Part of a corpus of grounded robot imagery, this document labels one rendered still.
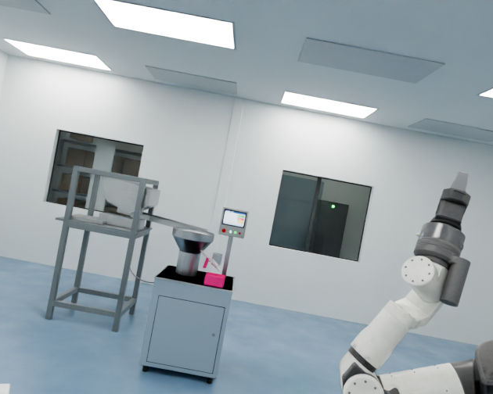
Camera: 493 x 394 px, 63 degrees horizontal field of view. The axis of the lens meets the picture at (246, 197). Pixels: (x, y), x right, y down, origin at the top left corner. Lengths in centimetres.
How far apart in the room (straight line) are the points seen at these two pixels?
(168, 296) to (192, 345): 43
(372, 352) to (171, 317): 257
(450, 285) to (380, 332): 17
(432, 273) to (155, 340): 278
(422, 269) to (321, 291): 529
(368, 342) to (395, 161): 549
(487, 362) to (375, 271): 537
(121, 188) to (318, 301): 339
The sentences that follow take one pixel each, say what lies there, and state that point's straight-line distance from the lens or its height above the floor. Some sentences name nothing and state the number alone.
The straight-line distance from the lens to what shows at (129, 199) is 412.
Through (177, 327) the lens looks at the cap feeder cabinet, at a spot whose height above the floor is 41.
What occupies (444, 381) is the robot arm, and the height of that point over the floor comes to 122.
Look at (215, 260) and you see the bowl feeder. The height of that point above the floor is 93.
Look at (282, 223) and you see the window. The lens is 604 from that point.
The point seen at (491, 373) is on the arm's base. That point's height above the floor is 127.
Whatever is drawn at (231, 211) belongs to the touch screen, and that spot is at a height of 136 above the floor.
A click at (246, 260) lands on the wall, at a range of 597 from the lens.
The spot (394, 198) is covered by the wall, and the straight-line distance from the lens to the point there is 628.
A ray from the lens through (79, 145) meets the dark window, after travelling 652.
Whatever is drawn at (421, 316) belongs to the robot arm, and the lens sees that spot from 96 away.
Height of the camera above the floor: 151
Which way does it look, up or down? level
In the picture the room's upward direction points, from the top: 11 degrees clockwise
